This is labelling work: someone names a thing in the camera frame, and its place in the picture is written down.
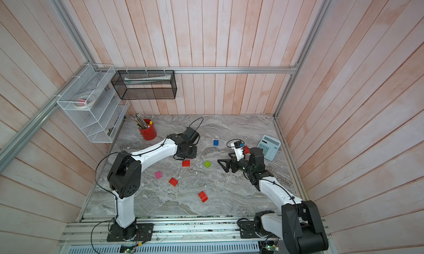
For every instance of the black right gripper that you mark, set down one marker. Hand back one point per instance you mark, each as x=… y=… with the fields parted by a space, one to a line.
x=229 y=165

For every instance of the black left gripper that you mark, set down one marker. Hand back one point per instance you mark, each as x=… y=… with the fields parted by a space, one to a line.
x=193 y=155

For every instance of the lime green lego brick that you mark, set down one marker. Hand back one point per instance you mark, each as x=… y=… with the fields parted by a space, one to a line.
x=207 y=164

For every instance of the red lego brick base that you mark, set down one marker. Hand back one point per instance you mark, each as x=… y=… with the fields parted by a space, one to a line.
x=186 y=163

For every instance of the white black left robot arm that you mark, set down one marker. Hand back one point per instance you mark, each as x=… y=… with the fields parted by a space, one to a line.
x=124 y=176

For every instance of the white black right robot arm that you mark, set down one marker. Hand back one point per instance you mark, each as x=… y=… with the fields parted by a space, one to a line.
x=296 y=222

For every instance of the red curved lego brick centre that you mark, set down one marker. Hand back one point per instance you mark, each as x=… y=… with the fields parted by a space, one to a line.
x=173 y=182

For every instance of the red lego brick front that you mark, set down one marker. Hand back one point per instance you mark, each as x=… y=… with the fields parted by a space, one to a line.
x=203 y=197

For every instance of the red pen cup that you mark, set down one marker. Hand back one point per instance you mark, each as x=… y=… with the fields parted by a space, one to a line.
x=147 y=130

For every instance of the light blue calculator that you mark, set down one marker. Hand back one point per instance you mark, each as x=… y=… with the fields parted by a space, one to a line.
x=269 y=146

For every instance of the pens in cup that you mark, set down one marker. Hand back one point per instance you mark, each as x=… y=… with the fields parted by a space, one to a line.
x=140 y=121

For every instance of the tape roll on shelf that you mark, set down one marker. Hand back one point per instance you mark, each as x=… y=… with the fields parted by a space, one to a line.
x=83 y=102

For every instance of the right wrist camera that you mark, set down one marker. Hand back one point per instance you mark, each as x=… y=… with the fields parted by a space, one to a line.
x=238 y=146

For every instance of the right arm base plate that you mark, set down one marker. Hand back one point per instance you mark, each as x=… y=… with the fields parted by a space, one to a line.
x=248 y=229

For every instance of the black mesh wall basket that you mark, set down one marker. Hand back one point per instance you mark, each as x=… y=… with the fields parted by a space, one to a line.
x=145 y=84

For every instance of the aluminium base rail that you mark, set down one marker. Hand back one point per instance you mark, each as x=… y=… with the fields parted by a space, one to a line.
x=170 y=235

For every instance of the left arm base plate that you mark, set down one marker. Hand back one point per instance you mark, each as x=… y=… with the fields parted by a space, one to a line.
x=134 y=232

